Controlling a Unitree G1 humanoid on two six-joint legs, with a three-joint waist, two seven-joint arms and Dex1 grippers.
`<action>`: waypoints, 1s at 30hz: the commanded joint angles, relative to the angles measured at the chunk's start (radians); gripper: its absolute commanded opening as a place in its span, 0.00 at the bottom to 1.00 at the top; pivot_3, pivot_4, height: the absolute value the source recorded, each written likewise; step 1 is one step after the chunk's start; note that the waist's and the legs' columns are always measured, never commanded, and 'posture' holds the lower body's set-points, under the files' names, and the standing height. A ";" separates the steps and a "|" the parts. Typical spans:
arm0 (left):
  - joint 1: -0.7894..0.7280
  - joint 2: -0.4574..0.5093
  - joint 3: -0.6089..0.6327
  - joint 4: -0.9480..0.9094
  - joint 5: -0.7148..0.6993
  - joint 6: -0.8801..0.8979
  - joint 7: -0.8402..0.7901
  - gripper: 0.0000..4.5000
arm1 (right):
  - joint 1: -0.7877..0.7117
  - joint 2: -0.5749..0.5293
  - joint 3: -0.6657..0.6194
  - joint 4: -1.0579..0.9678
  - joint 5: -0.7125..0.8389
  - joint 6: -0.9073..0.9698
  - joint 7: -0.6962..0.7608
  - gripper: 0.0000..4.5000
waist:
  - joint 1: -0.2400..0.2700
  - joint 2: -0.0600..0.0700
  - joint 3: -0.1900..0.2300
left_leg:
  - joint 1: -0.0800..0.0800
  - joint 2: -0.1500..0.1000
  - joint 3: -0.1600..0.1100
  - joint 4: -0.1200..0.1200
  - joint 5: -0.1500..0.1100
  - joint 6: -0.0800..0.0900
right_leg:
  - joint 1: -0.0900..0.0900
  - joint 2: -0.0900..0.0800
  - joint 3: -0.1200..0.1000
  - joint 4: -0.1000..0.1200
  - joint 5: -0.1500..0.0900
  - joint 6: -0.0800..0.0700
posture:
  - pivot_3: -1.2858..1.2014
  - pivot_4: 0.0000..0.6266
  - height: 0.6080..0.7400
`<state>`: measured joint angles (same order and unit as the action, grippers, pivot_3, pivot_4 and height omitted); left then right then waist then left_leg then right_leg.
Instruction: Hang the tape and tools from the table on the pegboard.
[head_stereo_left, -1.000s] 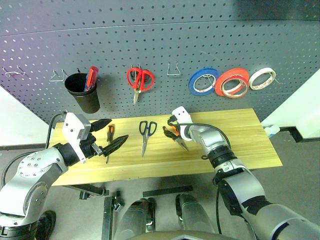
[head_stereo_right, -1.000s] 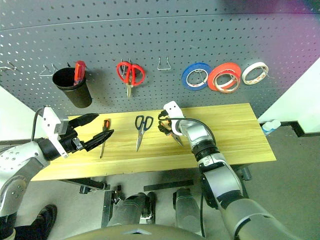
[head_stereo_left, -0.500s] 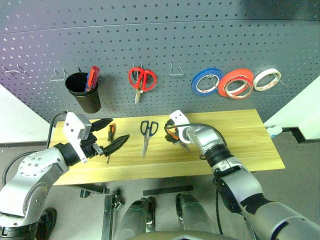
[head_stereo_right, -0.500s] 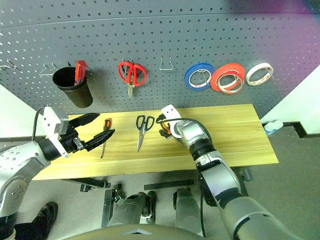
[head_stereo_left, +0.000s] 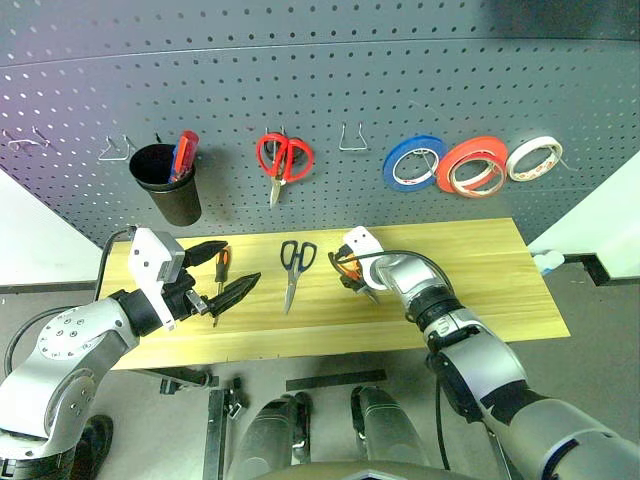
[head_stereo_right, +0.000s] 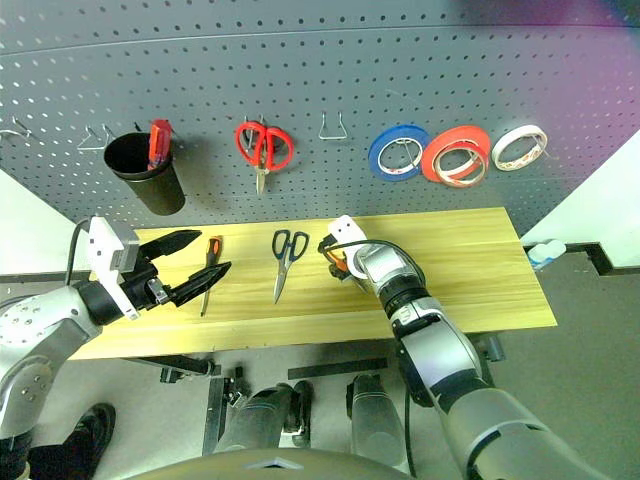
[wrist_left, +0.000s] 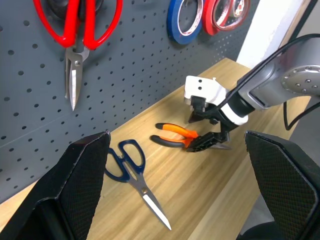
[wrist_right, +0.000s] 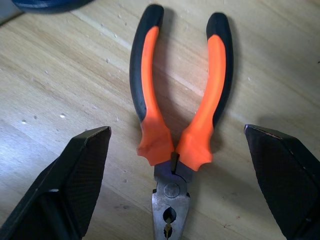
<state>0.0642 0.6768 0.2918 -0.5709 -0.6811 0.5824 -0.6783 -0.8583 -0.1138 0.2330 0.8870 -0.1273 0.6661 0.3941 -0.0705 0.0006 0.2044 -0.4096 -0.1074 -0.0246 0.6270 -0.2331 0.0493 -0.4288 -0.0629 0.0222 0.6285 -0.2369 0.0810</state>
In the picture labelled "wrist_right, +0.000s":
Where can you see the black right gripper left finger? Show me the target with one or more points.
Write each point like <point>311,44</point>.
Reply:
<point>75,180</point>

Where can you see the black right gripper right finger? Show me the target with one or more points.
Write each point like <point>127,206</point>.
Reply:
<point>287,180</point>

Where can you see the blue tape roll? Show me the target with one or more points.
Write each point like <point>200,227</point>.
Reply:
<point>50,6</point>

